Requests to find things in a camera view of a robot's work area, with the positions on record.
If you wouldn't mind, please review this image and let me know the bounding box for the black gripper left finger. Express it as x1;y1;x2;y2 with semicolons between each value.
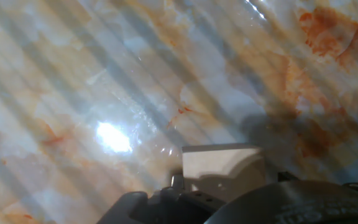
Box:
96;174;227;224

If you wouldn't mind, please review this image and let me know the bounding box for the wooden cube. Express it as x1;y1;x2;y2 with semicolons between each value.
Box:
181;142;278;203

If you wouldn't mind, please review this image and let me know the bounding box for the orange marble pattern mat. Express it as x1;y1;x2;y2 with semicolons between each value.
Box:
0;0;358;224

